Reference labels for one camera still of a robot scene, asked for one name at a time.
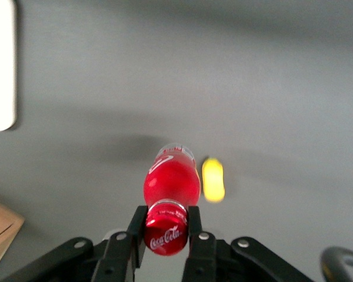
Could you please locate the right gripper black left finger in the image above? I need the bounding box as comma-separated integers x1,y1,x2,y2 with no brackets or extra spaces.
0,204,149,282

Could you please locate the red coke bottle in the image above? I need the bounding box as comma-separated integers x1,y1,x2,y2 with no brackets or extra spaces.
142,142,202,257

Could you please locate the wooden drawer cabinet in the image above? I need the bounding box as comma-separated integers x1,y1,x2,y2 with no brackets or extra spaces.
0,197,25,277

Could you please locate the beige plastic tray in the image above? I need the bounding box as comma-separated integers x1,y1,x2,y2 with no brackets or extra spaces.
0,0,19,133

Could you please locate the yellow lemon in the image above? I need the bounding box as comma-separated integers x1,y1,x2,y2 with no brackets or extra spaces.
201,156,226,203

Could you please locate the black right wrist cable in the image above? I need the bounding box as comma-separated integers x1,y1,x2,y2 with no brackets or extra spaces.
319,246,353,282

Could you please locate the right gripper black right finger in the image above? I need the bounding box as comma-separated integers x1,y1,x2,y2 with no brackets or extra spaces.
182,204,314,282

